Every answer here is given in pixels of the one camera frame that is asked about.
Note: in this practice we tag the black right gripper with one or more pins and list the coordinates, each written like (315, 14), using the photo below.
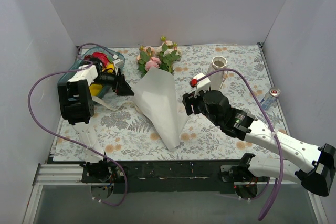
(194, 105)

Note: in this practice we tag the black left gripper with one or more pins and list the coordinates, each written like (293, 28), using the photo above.
(117, 83)

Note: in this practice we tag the cream printed ribbon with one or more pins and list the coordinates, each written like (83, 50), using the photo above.
(117, 106)

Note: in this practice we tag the white wrapping paper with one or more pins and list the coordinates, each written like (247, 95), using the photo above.
(155, 95)

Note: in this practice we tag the pink flower bouquet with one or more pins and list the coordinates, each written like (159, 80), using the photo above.
(162, 57)

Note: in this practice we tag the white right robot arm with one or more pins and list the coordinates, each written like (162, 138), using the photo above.
(310, 165)

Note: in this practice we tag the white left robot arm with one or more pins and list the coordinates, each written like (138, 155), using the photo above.
(77, 103)

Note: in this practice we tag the white ribbed ceramic vase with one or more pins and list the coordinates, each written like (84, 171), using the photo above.
(217, 63)

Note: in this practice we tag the yellow mango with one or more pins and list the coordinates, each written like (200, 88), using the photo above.
(95, 89)

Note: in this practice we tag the red apple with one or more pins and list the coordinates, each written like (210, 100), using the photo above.
(102, 57)

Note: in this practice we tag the dark red grape bunch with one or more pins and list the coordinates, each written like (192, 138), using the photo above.
(87, 57)

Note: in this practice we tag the blue and white drink can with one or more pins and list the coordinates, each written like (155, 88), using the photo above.
(270, 97)

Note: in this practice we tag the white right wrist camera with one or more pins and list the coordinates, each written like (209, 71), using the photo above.
(201, 83)

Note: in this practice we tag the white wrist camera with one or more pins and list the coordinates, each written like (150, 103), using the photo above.
(119, 61)
(201, 83)

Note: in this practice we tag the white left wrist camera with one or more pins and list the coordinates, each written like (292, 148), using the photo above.
(119, 61)

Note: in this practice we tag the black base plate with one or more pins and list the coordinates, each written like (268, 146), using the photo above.
(171, 176)

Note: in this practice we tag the aluminium frame rail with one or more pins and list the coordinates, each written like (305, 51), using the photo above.
(58, 174)

